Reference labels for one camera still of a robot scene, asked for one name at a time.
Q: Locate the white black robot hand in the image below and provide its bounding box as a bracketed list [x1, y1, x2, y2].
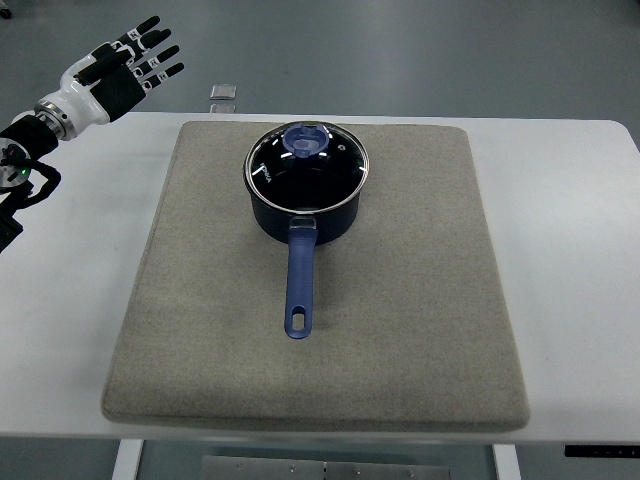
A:
[34, 16, 184, 141]

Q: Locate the glass pot lid blue knob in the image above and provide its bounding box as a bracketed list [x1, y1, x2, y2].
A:
[243, 121, 370, 213]

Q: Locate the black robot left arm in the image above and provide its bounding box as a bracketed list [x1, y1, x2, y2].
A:
[1, 113, 61, 251]

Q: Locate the clear floor plate lower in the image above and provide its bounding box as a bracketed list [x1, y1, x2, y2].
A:
[209, 103, 236, 114]

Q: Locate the clear floor plate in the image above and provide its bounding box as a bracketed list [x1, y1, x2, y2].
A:
[210, 84, 237, 100]
[209, 103, 236, 114]

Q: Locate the clear floor plate upper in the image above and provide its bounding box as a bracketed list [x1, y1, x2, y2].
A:
[210, 84, 237, 100]

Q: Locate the dark blue saucepan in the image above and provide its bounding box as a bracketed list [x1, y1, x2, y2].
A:
[244, 164, 362, 341]

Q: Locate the white table leg left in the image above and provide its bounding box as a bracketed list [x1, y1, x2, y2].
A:
[111, 439, 144, 480]

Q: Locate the white table leg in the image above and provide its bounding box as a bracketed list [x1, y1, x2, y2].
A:
[492, 444, 522, 480]
[111, 439, 144, 480]

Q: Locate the beige fabric mat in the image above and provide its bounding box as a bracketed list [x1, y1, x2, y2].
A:
[102, 121, 530, 433]

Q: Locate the white table leg right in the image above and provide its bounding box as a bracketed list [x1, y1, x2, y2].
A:
[492, 444, 522, 480]

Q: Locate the black table control panel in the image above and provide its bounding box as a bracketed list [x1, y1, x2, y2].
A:
[564, 444, 640, 459]

